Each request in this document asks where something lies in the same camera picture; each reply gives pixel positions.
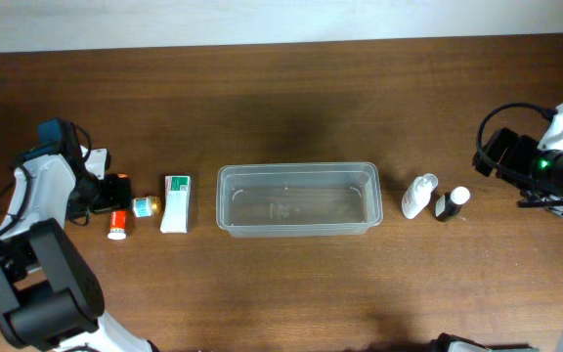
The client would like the orange tablet tube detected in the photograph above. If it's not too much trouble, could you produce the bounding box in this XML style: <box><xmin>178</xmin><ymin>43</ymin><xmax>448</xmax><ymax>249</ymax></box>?
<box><xmin>108</xmin><ymin>210</ymin><xmax>127</xmax><ymax>241</ymax></box>

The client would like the dark bottle white cap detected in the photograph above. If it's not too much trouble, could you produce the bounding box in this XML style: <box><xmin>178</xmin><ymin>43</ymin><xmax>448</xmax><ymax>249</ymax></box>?
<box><xmin>435</xmin><ymin>187</ymin><xmax>471</xmax><ymax>222</ymax></box>

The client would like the clear plastic container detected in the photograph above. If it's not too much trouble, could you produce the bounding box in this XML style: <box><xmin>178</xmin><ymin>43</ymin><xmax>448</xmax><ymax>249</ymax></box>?
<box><xmin>216</xmin><ymin>162</ymin><xmax>383</xmax><ymax>238</ymax></box>

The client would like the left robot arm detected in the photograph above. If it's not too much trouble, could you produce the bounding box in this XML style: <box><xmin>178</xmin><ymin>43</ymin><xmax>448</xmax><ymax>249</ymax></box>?
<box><xmin>0</xmin><ymin>118</ymin><xmax>157</xmax><ymax>352</ymax></box>

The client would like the white spray bottle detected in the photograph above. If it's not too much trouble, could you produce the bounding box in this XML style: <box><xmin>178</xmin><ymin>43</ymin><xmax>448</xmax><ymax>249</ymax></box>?
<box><xmin>401</xmin><ymin>173</ymin><xmax>439</xmax><ymax>219</ymax></box>

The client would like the white green medicine box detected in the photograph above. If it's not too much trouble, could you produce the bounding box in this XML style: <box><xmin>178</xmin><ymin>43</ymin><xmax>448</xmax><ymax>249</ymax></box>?
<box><xmin>160</xmin><ymin>175</ymin><xmax>192</xmax><ymax>234</ymax></box>

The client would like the right black cable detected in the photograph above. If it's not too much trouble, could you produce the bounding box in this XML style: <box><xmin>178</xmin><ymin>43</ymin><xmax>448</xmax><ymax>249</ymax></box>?
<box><xmin>474</xmin><ymin>101</ymin><xmax>563</xmax><ymax>216</ymax></box>

